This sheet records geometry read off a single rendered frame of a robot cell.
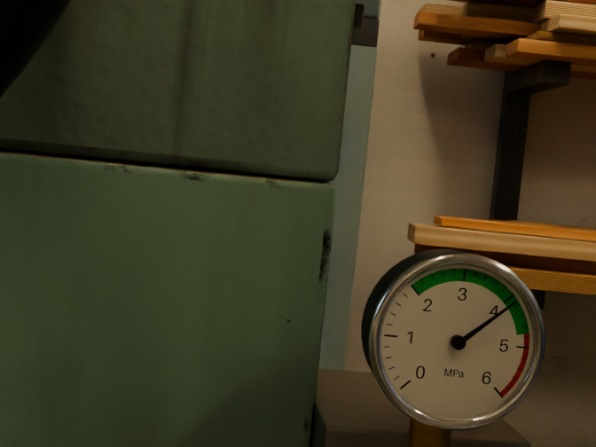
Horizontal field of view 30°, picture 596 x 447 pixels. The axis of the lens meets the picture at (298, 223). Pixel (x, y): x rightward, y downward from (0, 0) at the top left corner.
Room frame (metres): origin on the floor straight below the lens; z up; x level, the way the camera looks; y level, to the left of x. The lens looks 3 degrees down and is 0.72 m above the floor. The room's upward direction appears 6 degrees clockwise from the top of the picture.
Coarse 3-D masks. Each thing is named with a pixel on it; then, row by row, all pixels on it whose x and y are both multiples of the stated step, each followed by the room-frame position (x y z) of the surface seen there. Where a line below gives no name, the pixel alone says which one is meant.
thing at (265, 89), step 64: (128, 0) 0.44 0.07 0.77; (192, 0) 0.44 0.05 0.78; (256, 0) 0.44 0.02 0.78; (320, 0) 0.45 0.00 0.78; (64, 64) 0.44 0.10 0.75; (128, 64) 0.44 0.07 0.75; (192, 64) 0.44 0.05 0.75; (256, 64) 0.44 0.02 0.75; (320, 64) 0.45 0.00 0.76; (0, 128) 0.43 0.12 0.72; (64, 128) 0.44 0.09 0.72; (128, 128) 0.44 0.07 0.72; (192, 128) 0.44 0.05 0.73; (256, 128) 0.44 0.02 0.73; (320, 128) 0.45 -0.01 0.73
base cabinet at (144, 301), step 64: (0, 192) 0.44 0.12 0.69; (64, 192) 0.44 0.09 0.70; (128, 192) 0.44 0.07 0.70; (192, 192) 0.44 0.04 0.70; (256, 192) 0.44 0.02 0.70; (320, 192) 0.45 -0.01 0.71; (0, 256) 0.44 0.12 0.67; (64, 256) 0.44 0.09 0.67; (128, 256) 0.44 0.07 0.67; (192, 256) 0.44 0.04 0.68; (256, 256) 0.44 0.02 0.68; (320, 256) 0.45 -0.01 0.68; (0, 320) 0.44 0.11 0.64; (64, 320) 0.44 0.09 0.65; (128, 320) 0.44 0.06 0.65; (192, 320) 0.44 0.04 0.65; (256, 320) 0.44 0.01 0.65; (320, 320) 0.45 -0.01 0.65; (0, 384) 0.44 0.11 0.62; (64, 384) 0.44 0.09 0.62; (128, 384) 0.44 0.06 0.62; (192, 384) 0.44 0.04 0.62; (256, 384) 0.44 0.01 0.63
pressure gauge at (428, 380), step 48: (384, 288) 0.39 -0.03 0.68; (432, 288) 0.39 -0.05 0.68; (480, 288) 0.39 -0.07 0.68; (528, 288) 0.39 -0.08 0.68; (384, 336) 0.39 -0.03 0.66; (432, 336) 0.39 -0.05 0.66; (480, 336) 0.39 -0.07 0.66; (528, 336) 0.39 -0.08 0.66; (384, 384) 0.38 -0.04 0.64; (432, 384) 0.39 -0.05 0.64; (480, 384) 0.39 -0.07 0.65; (528, 384) 0.39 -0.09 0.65; (432, 432) 0.41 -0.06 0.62
